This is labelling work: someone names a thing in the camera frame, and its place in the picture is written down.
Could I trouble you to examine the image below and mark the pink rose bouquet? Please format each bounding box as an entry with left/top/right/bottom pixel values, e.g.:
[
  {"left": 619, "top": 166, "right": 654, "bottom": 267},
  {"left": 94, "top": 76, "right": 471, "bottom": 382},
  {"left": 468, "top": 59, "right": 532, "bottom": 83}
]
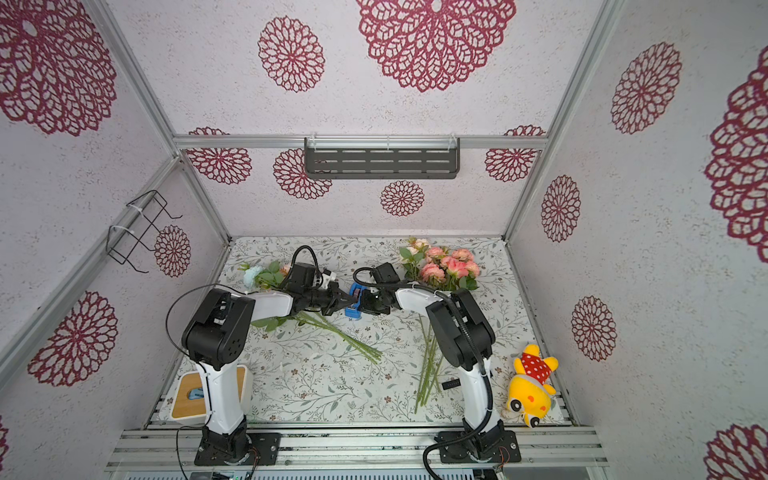
[{"left": 399, "top": 237, "right": 481, "bottom": 413}]

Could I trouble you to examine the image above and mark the wooden lid tissue box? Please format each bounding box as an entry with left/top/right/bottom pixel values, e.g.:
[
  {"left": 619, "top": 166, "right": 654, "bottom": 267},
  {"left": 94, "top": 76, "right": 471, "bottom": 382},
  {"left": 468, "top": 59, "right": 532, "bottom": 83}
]
[{"left": 164, "top": 364, "right": 253, "bottom": 427}]

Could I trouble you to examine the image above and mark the yellow plush bear toy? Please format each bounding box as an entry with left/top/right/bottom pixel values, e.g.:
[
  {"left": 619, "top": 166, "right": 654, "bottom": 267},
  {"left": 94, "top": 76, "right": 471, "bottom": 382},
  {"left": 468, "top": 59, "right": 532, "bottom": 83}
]
[{"left": 505, "top": 344, "right": 559, "bottom": 428}]

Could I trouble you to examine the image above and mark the black wire wall rack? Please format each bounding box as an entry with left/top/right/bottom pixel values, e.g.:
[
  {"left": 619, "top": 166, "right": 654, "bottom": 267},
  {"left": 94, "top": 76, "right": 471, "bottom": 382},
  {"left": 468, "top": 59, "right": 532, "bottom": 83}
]
[{"left": 104, "top": 189, "right": 182, "bottom": 274}]

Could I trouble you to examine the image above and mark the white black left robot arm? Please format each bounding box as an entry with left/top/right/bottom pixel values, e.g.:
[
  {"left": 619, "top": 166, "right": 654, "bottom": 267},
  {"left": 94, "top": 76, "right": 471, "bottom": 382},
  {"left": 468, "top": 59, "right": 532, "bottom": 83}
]
[{"left": 181, "top": 283, "right": 355, "bottom": 435}]

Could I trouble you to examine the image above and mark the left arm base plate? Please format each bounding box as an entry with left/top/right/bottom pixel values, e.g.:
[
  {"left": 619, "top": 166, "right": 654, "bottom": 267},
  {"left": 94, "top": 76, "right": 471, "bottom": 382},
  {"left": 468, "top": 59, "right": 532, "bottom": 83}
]
[{"left": 193, "top": 432, "right": 282, "bottom": 467}]

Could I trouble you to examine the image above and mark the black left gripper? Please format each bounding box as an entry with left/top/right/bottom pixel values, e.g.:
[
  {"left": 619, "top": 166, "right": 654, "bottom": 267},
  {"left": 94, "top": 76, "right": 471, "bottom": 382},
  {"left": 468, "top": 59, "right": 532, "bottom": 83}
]
[{"left": 306, "top": 281, "right": 357, "bottom": 317}]

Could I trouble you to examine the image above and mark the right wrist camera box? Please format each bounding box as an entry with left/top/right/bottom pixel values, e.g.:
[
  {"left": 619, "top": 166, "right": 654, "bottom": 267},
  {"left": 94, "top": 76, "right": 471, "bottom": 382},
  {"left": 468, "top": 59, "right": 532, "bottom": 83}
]
[{"left": 371, "top": 262, "right": 401, "bottom": 287}]

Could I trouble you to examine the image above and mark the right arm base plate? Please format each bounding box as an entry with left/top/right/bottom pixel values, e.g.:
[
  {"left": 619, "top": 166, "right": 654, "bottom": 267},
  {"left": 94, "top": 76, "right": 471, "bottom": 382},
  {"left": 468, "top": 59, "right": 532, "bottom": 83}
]
[{"left": 436, "top": 430, "right": 522, "bottom": 464}]

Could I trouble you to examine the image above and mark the mixed pastel flower bouquet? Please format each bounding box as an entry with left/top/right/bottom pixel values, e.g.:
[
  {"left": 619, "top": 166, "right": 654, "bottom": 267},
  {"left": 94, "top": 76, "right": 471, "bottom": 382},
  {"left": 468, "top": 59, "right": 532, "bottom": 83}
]
[{"left": 239, "top": 261, "right": 381, "bottom": 363}]

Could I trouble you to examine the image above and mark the grey wall shelf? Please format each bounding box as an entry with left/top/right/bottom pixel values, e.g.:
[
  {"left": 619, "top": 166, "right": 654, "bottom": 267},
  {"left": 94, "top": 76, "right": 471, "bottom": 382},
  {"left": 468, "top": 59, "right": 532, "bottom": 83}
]
[{"left": 304, "top": 137, "right": 461, "bottom": 180}]

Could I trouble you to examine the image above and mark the black round knob tool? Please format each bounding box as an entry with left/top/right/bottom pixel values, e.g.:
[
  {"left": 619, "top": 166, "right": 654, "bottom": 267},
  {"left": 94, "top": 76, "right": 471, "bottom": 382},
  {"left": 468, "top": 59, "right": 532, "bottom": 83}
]
[{"left": 441, "top": 378, "right": 461, "bottom": 391}]

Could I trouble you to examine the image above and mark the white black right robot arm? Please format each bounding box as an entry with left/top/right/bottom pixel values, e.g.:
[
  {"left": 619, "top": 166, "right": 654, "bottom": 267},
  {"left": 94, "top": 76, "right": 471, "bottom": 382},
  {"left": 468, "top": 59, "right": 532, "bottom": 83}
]
[{"left": 359, "top": 283, "right": 504, "bottom": 444}]

